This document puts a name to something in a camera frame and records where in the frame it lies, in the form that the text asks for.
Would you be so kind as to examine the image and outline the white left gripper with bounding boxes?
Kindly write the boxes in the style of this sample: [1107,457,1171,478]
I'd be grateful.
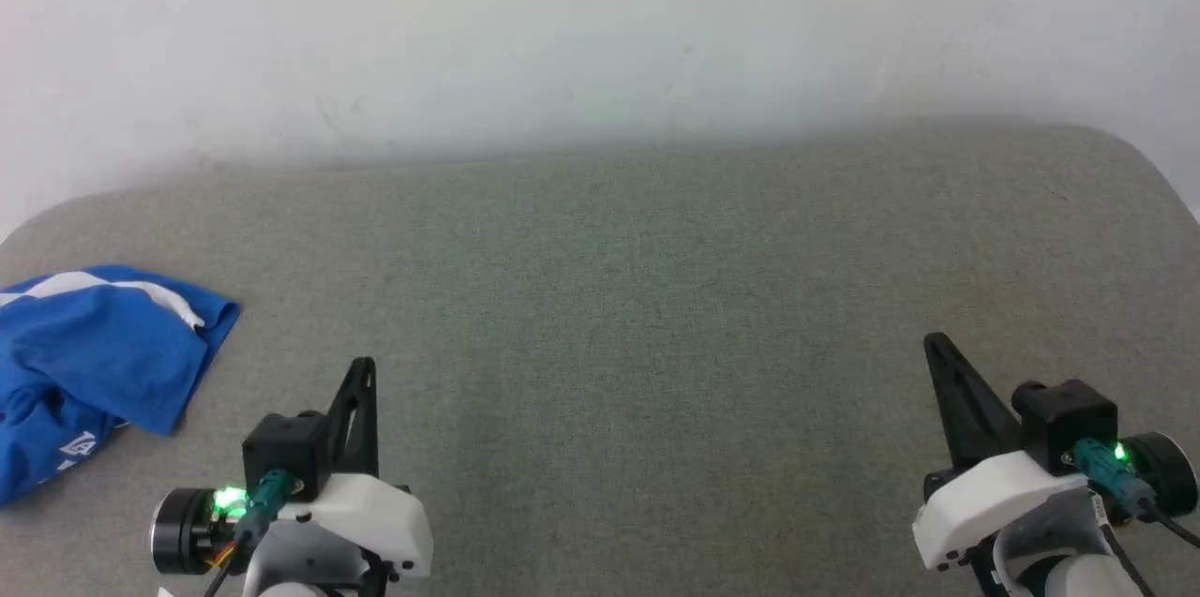
[150,356,435,597]

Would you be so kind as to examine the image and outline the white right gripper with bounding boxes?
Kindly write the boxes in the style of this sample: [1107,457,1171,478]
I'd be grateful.
[913,332,1200,573]

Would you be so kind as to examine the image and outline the blue shorts with white stripes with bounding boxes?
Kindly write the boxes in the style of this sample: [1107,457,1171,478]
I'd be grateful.
[0,264,242,506]

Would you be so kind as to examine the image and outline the grey fabric sofa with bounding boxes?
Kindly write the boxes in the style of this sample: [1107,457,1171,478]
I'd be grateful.
[0,116,1200,597]

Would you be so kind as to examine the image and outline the black left cable teal plug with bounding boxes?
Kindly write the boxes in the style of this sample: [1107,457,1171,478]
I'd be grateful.
[202,470,303,597]

